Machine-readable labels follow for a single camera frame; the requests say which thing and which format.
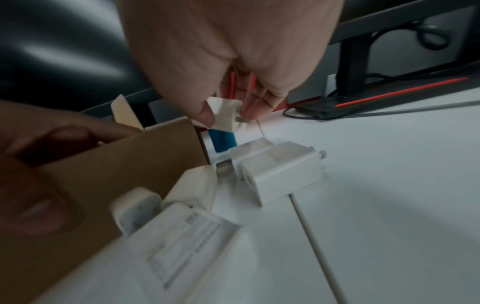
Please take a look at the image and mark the black office chair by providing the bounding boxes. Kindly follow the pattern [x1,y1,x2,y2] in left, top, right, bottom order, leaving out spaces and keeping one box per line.
[0,0,160,105]

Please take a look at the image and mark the white cable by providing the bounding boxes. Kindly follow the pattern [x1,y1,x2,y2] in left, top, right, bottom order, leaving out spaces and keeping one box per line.
[288,193,347,304]

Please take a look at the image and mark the white box with label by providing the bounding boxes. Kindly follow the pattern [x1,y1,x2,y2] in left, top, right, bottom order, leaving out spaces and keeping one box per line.
[31,202,260,304]

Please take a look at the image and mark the person's right hand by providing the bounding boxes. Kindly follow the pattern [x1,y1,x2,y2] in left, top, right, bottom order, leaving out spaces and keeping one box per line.
[116,0,346,126]

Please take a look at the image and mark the brown cardboard box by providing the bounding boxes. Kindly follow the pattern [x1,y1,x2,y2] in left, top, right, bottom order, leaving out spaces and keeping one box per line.
[0,94,212,304]

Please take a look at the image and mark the person's left hand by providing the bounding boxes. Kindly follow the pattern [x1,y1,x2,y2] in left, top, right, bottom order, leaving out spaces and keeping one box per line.
[0,100,144,239]

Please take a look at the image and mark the red wires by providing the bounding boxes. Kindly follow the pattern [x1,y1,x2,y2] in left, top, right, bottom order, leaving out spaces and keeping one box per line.
[228,71,259,99]

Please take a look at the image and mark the grey cable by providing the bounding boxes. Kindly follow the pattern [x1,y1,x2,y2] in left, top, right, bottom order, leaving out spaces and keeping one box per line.
[337,100,480,119]

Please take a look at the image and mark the black monitor stand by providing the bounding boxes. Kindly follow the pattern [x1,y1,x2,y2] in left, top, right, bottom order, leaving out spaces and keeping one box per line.
[290,0,480,120]

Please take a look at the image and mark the black cable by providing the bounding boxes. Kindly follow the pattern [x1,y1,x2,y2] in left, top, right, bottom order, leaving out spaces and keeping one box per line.
[282,21,480,120]

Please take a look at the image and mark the small white charger plug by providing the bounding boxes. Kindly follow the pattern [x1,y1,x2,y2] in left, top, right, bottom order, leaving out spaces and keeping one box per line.
[205,96,253,133]

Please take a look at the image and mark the white charger adapter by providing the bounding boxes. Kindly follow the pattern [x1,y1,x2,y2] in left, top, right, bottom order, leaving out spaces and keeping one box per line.
[214,138,277,182]
[238,141,328,207]
[108,187,165,237]
[161,164,219,213]

